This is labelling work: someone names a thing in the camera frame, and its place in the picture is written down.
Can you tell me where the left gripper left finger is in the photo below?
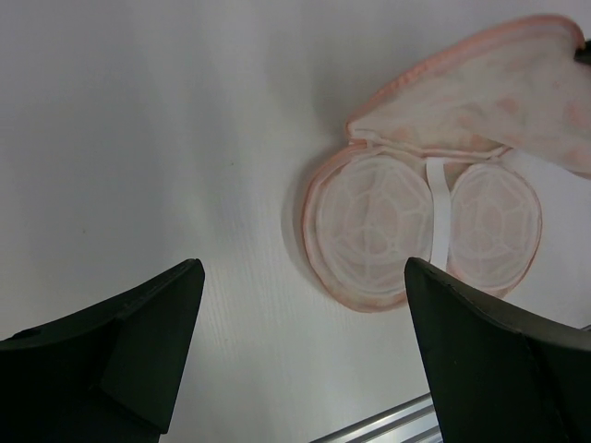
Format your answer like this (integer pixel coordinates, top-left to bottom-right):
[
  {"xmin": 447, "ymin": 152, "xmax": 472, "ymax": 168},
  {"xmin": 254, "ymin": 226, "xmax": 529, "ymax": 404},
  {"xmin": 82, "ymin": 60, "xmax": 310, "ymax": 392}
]
[{"xmin": 1, "ymin": 258, "xmax": 205, "ymax": 442}]

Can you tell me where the aluminium mounting rail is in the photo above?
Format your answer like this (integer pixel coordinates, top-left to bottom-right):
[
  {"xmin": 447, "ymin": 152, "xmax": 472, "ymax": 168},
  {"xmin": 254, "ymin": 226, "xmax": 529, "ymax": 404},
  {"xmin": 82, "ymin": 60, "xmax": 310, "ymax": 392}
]
[{"xmin": 313, "ymin": 393, "xmax": 443, "ymax": 443}]

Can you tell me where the pink mesh laundry bag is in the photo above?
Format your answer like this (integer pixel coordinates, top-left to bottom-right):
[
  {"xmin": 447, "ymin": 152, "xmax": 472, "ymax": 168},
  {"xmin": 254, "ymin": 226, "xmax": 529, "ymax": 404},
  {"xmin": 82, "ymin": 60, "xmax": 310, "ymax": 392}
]
[{"xmin": 301, "ymin": 15, "xmax": 590, "ymax": 313}]

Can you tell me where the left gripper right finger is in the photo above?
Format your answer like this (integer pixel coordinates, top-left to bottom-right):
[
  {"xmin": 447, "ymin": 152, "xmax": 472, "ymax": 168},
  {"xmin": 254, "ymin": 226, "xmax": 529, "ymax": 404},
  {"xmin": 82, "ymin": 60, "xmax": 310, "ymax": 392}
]
[{"xmin": 404, "ymin": 258, "xmax": 590, "ymax": 442}]

